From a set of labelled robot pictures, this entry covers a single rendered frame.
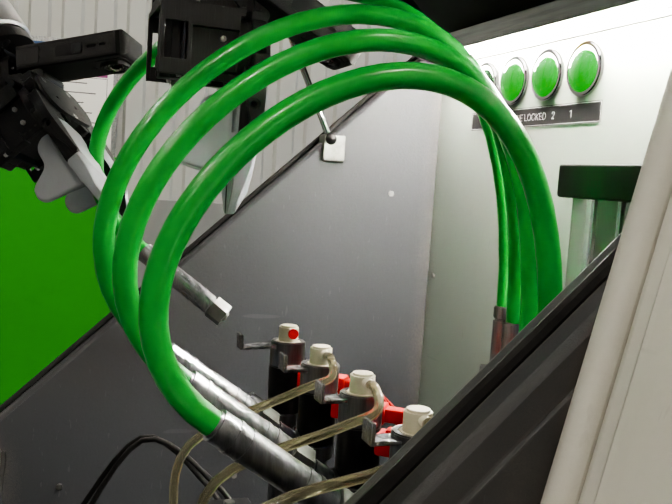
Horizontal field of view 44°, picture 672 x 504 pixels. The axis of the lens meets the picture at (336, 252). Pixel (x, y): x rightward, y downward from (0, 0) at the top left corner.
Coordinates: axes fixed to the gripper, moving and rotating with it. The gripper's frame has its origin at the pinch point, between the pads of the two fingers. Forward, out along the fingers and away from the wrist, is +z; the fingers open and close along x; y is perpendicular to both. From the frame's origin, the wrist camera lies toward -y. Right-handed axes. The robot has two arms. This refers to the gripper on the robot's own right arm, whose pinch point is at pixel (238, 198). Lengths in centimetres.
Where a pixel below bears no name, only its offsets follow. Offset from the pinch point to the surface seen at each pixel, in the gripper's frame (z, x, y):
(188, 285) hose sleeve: 8.4, -10.0, 1.8
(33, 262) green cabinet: 44, -328, 14
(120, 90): -8.5, -12.8, 8.2
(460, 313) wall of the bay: 12.7, -21.8, -32.7
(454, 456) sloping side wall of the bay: 8.9, 34.7, -1.1
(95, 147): -3.4, -13.6, 10.0
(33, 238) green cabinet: 33, -328, 14
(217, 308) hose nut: 10.2, -8.9, -0.7
